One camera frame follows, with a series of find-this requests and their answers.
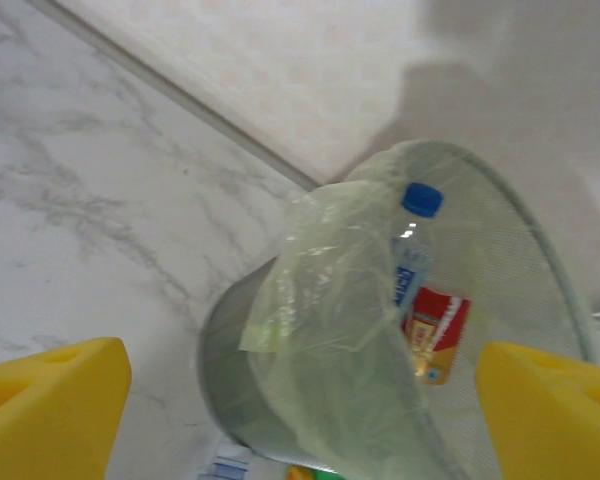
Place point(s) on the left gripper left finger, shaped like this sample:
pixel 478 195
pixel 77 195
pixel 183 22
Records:
pixel 55 410

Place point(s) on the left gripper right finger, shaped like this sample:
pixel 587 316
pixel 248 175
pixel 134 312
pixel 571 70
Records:
pixel 555 425

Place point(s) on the red and yellow snack packet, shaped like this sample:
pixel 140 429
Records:
pixel 442 325

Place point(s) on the tall clear bottle white cap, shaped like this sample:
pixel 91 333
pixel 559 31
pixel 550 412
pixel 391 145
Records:
pixel 230 467

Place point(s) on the green bottle orange cap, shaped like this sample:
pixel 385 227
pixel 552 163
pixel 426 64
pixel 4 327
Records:
pixel 300 474

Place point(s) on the clear bottle blue label blue cap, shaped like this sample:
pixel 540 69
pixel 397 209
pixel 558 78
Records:
pixel 422 200

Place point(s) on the grey metal mesh bin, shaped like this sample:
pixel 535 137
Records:
pixel 230 370

